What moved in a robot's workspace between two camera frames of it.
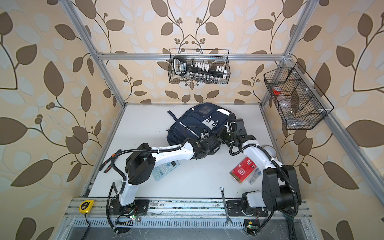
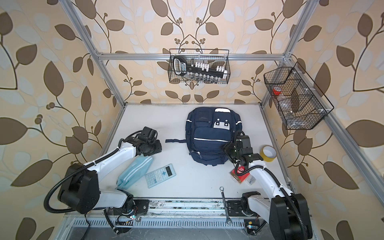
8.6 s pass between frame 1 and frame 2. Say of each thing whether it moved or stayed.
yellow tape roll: stayed
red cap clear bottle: stayed
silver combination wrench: stayed
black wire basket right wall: stayed
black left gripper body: moved
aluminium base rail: stayed
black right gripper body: moved
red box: stayed
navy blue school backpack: moved
